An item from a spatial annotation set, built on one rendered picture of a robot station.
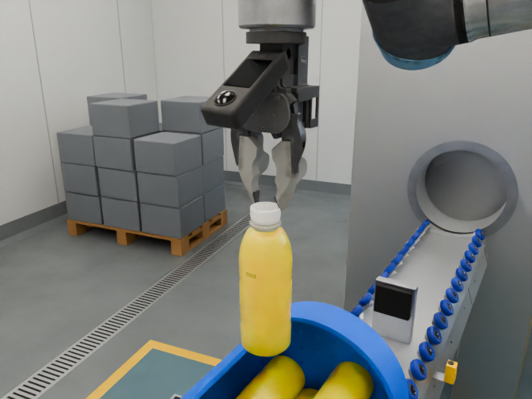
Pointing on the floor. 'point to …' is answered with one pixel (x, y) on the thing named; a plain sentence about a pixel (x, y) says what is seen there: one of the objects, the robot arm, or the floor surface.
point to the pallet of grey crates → (145, 170)
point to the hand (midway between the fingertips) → (266, 199)
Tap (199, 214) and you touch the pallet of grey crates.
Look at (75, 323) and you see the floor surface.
